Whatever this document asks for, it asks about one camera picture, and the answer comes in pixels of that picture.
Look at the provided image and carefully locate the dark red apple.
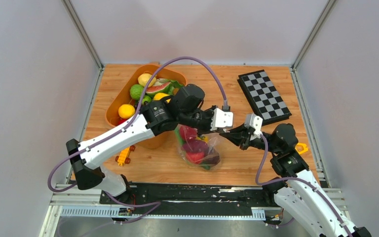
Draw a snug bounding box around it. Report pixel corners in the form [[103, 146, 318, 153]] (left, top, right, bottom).
[[202, 154, 221, 166]]

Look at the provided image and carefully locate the green mango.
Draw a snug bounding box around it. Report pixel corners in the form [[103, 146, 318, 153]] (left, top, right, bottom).
[[142, 95, 152, 105]]

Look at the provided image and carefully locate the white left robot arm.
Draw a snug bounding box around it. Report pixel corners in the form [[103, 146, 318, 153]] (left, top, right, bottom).
[[66, 84, 220, 204]]

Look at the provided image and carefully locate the black white checkerboard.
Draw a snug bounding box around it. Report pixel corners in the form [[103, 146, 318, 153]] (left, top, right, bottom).
[[237, 70, 292, 125]]

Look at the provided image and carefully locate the clear zip top bag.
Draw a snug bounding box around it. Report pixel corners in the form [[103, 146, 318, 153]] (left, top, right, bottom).
[[174, 125, 222, 170]]

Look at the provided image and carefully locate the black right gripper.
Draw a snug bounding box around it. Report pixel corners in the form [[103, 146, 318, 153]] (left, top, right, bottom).
[[219, 122, 280, 154]]

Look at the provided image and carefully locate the orange plastic basket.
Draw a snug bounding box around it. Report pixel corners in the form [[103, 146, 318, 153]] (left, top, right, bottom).
[[105, 64, 187, 149]]

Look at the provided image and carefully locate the yellow toy car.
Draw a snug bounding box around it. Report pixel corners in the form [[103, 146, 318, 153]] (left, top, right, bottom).
[[115, 145, 136, 166]]

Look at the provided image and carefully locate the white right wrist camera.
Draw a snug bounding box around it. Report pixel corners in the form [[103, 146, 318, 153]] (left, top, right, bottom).
[[244, 114, 263, 140]]

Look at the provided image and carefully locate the yellow bell pepper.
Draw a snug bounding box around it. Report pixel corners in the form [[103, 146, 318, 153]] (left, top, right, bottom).
[[198, 136, 209, 143]]

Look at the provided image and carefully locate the yellow plastic ring toy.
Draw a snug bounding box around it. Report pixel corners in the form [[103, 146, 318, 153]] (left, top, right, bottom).
[[295, 143, 309, 155]]

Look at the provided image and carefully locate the yellow lemon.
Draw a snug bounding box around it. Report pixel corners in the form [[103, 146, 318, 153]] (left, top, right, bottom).
[[138, 73, 156, 87]]

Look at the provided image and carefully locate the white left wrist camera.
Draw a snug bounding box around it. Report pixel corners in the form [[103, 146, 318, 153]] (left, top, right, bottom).
[[210, 108, 233, 131]]

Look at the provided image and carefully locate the purple sweet potato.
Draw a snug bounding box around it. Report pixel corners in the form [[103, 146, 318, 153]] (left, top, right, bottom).
[[181, 140, 209, 153]]

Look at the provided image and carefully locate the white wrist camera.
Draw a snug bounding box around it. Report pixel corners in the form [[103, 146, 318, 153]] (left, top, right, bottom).
[[244, 114, 263, 140], [210, 108, 233, 131]]

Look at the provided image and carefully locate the orange red mango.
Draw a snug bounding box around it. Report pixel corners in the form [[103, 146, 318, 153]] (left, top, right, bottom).
[[116, 118, 127, 126]]

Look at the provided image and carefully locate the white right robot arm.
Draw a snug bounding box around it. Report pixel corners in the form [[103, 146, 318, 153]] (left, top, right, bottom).
[[220, 123, 371, 237]]

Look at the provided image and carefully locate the yellow corn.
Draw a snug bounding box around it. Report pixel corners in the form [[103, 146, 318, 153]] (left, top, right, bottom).
[[153, 92, 171, 103]]

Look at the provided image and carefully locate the yellow pear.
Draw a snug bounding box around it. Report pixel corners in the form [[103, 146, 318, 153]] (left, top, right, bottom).
[[117, 104, 136, 119]]

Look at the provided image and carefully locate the green lettuce leaf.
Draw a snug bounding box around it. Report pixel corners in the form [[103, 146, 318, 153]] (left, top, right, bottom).
[[156, 78, 184, 95]]

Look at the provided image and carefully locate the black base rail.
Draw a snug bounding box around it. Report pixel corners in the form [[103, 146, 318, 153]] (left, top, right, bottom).
[[118, 183, 284, 218]]

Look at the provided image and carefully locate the green lime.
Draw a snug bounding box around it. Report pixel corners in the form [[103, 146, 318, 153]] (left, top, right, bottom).
[[129, 84, 144, 101]]

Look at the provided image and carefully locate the white slotted cable duct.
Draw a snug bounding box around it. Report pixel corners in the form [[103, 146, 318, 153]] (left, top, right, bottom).
[[60, 206, 266, 221]]

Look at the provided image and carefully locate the light green pepper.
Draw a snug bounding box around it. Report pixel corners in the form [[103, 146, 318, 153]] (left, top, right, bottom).
[[174, 127, 185, 146]]

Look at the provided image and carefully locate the watermelon slice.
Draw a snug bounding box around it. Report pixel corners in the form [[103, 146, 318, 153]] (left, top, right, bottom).
[[146, 81, 172, 98]]

